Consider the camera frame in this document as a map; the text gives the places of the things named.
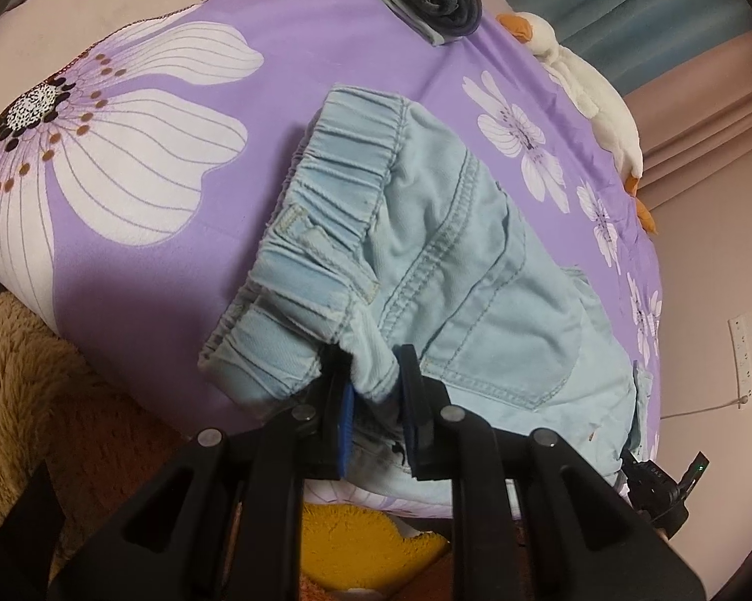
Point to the purple floral blanket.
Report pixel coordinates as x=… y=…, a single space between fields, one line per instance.
x=163 y=294

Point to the light blue denim pants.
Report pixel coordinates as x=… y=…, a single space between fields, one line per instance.
x=445 y=263

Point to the tan fluffy blanket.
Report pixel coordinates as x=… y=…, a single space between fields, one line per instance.
x=19 y=375

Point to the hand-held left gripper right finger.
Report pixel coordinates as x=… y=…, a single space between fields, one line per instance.
x=407 y=416

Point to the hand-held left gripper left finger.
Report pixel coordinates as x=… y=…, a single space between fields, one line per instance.
x=346 y=426

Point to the yellow plush toy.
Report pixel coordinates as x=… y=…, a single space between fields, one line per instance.
x=363 y=538

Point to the blue curtain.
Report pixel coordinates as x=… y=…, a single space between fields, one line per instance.
x=620 y=6

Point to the white goose plush toy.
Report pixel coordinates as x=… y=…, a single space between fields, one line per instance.
x=592 y=87

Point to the white wall power strip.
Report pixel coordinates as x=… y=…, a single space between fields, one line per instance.
x=744 y=363

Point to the pink curtain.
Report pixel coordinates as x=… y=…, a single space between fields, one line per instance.
x=707 y=119

